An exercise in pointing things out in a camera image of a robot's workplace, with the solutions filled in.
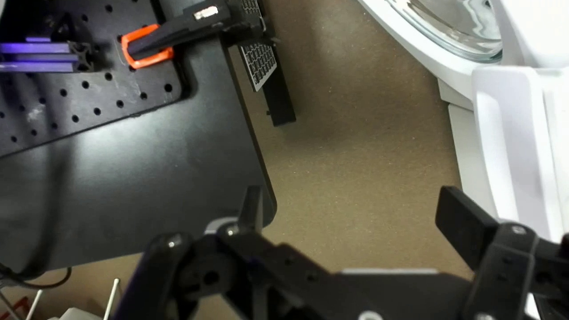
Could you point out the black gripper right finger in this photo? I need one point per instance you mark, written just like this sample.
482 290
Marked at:
508 267

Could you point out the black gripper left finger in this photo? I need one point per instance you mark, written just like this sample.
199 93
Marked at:
236 278

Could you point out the white detergent tray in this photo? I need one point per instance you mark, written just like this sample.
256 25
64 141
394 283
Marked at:
515 136

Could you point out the white washer with open tray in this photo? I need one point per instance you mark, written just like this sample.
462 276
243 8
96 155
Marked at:
467 153

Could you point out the black cart platform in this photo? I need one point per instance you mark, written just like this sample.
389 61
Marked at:
147 189

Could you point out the thin metal rod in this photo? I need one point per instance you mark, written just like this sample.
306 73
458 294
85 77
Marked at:
32 303
110 299

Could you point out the black grid-patterned device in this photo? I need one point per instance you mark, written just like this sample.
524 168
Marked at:
281 100

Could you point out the checkered calibration board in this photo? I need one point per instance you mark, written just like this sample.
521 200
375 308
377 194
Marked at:
259 63

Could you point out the black perforated board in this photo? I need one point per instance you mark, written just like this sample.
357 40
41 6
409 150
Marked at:
89 100

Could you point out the orange black clamp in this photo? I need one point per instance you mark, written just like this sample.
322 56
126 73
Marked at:
178 32

